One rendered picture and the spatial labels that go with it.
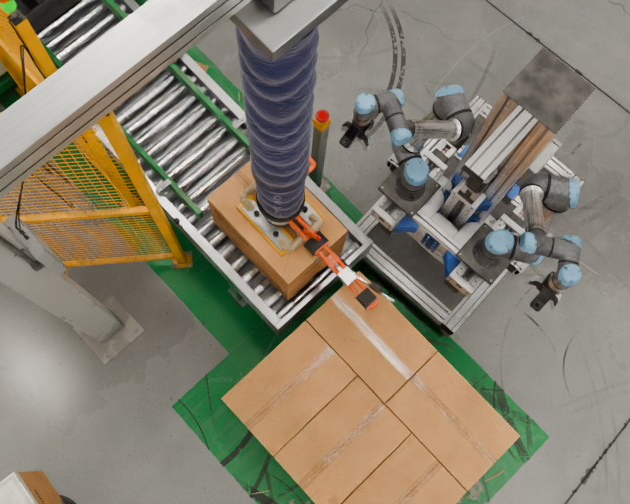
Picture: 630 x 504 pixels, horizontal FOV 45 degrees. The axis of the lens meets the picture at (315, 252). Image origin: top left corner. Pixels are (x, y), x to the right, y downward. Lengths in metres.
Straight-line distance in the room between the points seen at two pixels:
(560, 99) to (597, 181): 2.31
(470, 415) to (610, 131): 2.25
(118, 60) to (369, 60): 3.61
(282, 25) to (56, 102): 0.58
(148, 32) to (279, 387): 2.58
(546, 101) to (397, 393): 1.79
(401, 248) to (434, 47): 1.50
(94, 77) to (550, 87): 1.78
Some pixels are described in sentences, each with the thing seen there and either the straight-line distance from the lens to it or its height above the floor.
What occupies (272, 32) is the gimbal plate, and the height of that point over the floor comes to 2.87.
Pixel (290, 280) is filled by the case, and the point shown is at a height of 0.95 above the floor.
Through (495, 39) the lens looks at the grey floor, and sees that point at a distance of 5.43.
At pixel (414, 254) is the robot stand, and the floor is 0.21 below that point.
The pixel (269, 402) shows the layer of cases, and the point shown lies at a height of 0.54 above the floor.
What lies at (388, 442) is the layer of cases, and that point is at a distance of 3.99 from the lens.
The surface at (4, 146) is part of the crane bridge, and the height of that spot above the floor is 3.05.
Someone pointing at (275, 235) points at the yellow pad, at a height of 1.00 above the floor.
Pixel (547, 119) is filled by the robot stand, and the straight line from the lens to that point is 2.89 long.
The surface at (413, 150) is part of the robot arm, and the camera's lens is 3.53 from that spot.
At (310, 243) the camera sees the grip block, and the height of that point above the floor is 1.10.
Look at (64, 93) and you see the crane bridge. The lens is 1.69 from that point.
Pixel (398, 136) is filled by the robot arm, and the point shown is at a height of 1.85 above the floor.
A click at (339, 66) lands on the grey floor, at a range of 5.14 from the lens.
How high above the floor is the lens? 4.50
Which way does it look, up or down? 75 degrees down
